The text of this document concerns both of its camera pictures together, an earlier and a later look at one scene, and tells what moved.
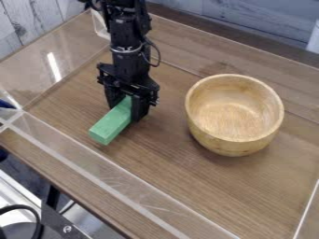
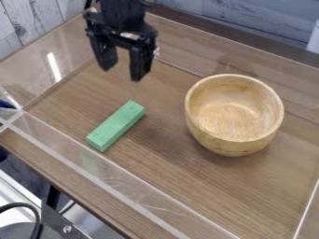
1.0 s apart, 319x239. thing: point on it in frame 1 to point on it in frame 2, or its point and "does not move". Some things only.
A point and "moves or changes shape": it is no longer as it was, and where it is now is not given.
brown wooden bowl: (234, 113) does not move
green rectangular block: (114, 121) moves or changes shape
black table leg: (52, 197) does not move
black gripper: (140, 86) to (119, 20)
